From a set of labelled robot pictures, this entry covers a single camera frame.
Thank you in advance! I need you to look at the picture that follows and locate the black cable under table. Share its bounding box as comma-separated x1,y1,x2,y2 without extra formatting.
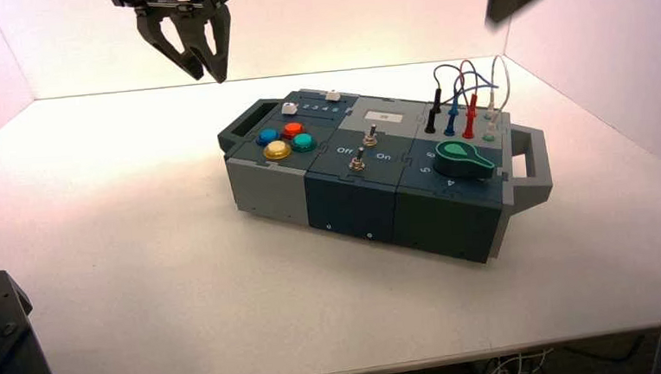
560,333,648,368

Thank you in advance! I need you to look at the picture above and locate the blue jumper cable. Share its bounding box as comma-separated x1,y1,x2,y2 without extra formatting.
433,60,502,111

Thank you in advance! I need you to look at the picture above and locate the white cable bundle under table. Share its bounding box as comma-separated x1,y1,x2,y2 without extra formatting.
471,348,557,374

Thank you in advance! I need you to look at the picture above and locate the yellow round push button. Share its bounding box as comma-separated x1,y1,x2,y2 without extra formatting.
263,140,294,163

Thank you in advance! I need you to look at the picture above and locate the red round push button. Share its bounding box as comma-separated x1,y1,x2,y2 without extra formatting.
279,121,308,140

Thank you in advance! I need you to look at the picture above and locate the white jumper cable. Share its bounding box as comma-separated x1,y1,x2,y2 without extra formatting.
489,54,514,113

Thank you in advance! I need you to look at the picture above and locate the teal round push button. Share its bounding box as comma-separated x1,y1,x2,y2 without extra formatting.
291,132,318,154

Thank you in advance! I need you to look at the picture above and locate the grey and teal task box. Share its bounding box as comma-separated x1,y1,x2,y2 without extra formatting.
215,74,559,280

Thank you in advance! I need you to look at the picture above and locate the small white display screen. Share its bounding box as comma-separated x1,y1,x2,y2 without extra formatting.
363,108,406,127

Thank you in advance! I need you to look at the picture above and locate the black left robot arm base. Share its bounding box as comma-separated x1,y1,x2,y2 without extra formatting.
0,266,67,374

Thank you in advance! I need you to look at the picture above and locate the blue banana plug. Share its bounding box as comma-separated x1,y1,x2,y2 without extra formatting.
443,106,461,138

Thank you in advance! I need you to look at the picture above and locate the dark green rotary knob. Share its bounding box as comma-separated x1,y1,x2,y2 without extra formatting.
432,138,497,184

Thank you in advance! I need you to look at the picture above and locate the red jumper cable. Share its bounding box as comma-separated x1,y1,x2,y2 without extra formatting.
452,58,482,106

